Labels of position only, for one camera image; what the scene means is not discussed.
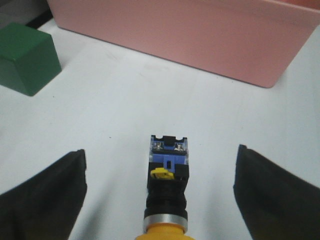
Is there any pink plastic bin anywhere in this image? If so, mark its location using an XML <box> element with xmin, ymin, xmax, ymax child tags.
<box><xmin>48</xmin><ymin>0</ymin><xmax>320</xmax><ymax>88</ymax></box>

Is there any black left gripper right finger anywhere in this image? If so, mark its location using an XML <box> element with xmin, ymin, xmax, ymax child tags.
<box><xmin>233</xmin><ymin>145</ymin><xmax>320</xmax><ymax>240</ymax></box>

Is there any right green wooden cube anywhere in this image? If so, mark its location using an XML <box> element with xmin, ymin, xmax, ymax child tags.
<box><xmin>0</xmin><ymin>22</ymin><xmax>62</xmax><ymax>97</ymax></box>

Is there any yellow push button switch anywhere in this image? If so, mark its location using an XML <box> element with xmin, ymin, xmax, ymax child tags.
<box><xmin>137</xmin><ymin>135</ymin><xmax>190</xmax><ymax>240</ymax></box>

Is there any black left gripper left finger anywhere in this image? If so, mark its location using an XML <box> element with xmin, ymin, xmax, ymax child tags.
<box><xmin>0</xmin><ymin>149</ymin><xmax>87</xmax><ymax>240</ymax></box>

